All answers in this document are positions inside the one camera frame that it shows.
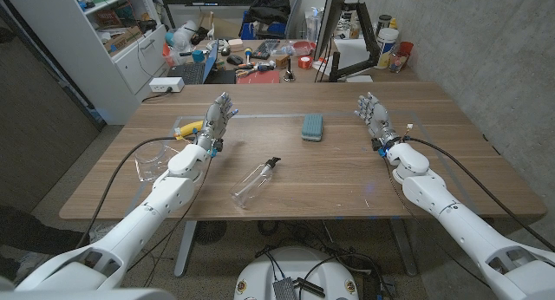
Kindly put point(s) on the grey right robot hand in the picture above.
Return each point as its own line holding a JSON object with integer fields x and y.
{"x": 379, "y": 120}

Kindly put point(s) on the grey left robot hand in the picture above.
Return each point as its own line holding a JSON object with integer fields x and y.
{"x": 214, "y": 122}

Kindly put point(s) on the clear dispenser bottle black pump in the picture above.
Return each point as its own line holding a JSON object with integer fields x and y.
{"x": 251, "y": 185}

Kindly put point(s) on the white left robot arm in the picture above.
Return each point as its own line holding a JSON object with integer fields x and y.
{"x": 143, "y": 217}

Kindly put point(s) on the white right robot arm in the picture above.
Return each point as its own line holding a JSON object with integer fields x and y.
{"x": 455, "y": 222}

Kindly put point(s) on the yellow sponge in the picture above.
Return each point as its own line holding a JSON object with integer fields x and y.
{"x": 188, "y": 128}

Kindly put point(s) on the white power strip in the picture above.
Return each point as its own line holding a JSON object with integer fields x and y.
{"x": 166, "y": 84}

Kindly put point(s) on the red mat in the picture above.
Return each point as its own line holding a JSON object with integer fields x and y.
{"x": 260, "y": 77}

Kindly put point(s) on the black computer mouse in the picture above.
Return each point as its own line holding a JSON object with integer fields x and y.
{"x": 234, "y": 60}

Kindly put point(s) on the large white tub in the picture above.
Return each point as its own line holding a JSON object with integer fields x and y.
{"x": 386, "y": 46}

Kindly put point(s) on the red cup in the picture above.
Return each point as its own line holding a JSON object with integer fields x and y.
{"x": 405, "y": 48}

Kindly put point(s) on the clear plastic container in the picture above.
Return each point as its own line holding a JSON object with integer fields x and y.
{"x": 149, "y": 163}

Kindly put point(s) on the black keyboard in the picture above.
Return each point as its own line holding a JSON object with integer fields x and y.
{"x": 265, "y": 48}

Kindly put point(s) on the red tape roll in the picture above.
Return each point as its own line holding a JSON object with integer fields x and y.
{"x": 304, "y": 62}

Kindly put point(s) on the blue bin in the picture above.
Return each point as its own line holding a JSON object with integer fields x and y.
{"x": 249, "y": 31}

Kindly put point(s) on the dark lidded can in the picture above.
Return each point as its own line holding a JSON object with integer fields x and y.
{"x": 383, "y": 22}

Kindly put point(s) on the red bowl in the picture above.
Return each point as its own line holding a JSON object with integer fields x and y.
{"x": 303, "y": 46}

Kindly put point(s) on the black round fan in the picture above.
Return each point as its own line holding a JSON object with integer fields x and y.
{"x": 210, "y": 232}

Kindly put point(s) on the black computer monitor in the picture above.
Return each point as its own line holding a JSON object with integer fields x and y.
{"x": 331, "y": 18}

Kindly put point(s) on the cardboard box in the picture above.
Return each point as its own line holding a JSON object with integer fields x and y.
{"x": 121, "y": 40}

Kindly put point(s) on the black backpack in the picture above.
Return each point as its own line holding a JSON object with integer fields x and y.
{"x": 269, "y": 7}

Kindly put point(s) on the grey table leg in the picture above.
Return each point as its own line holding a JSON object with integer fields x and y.
{"x": 185, "y": 248}
{"x": 405, "y": 252}

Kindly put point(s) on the white shelf cabinet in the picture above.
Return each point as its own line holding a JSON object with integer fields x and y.
{"x": 73, "y": 44}

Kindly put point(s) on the white robot torso base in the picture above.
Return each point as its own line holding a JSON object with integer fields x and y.
{"x": 295, "y": 269}

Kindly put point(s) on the person leg dark trousers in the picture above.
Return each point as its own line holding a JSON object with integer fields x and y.
{"x": 34, "y": 235}

